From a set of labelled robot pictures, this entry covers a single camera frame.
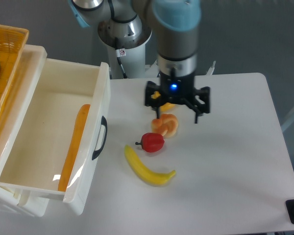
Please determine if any knotted bread roll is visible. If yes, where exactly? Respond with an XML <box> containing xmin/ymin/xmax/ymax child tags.
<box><xmin>151</xmin><ymin>114</ymin><xmax>179</xmax><ymax>138</ymax></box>

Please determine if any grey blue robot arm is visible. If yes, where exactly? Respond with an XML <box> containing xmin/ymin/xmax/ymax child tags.
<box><xmin>69</xmin><ymin>0</ymin><xmax>210</xmax><ymax>117</ymax></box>

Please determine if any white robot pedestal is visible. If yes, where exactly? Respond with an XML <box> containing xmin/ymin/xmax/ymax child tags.
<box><xmin>98</xmin><ymin>16</ymin><xmax>152</xmax><ymax>79</ymax></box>

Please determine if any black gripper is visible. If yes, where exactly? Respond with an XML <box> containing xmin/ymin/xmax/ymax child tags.
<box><xmin>145</xmin><ymin>71</ymin><xmax>210</xmax><ymax>123</ymax></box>

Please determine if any black drawer handle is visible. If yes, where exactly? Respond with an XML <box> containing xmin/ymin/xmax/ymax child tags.
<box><xmin>92</xmin><ymin>116</ymin><xmax>108</xmax><ymax>161</ymax></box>

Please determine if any white open drawer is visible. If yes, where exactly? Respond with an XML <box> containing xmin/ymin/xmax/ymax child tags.
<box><xmin>0</xmin><ymin>59</ymin><xmax>111</xmax><ymax>216</ymax></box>

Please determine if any white drawer cabinet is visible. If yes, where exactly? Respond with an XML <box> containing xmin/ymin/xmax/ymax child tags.
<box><xmin>0</xmin><ymin>44</ymin><xmax>49</xmax><ymax>217</ymax></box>

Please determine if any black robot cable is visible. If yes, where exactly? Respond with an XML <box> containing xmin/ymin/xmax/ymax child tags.
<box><xmin>114</xmin><ymin>36</ymin><xmax>129</xmax><ymax>79</ymax></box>

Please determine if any red bell pepper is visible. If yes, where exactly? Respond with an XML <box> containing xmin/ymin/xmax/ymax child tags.
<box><xmin>135</xmin><ymin>133</ymin><xmax>165</xmax><ymax>153</ymax></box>

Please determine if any white table bracket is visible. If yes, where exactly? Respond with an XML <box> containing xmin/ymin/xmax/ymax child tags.
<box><xmin>145</xmin><ymin>60</ymin><xmax>159</xmax><ymax>78</ymax></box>

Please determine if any yellow bell pepper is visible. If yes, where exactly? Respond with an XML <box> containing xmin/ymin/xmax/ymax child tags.
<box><xmin>151</xmin><ymin>91</ymin><xmax>175</xmax><ymax>112</ymax></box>

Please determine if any long orange bread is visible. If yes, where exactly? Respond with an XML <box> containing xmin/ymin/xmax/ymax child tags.
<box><xmin>58</xmin><ymin>104</ymin><xmax>91</xmax><ymax>192</ymax></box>

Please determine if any yellow banana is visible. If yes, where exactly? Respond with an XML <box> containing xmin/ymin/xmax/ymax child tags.
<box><xmin>124</xmin><ymin>145</ymin><xmax>176</xmax><ymax>186</ymax></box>

